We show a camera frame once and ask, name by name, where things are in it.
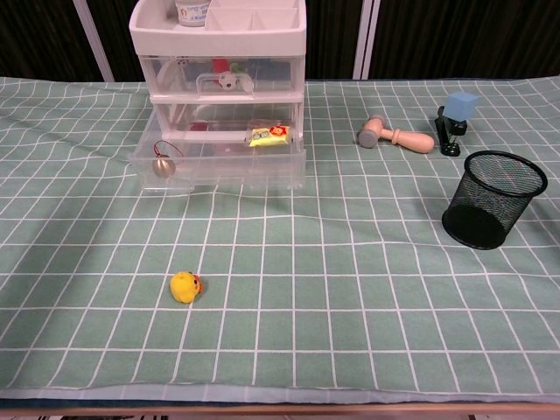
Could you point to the clear drawer with toys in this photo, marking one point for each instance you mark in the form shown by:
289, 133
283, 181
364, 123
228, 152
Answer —
275, 76

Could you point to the yellow snack packet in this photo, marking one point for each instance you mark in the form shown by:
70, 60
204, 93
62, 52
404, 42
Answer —
269, 136

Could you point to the blue foam cube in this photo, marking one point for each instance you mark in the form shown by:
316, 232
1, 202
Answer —
460, 107

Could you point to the clear drawer with snack packet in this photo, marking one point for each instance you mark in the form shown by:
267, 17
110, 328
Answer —
245, 168

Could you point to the white cup on drawer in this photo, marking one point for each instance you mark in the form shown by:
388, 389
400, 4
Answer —
192, 13

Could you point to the black stapler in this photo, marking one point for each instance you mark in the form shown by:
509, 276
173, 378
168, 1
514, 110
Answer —
448, 135

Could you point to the small soccer ball toy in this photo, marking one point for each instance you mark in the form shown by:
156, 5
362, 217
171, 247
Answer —
227, 81

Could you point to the white drawer cabinet frame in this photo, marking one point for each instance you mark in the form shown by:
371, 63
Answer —
219, 39

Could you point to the small red item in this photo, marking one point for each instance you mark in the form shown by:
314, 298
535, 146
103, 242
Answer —
200, 127

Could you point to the black mesh pen cup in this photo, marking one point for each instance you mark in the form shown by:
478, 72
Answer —
494, 201

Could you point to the red toy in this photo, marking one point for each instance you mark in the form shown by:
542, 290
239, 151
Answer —
221, 65

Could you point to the white aluminium post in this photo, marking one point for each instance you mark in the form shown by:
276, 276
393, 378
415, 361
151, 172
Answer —
366, 39
94, 41

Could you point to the green checked tablecloth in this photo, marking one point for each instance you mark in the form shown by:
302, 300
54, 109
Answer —
306, 271

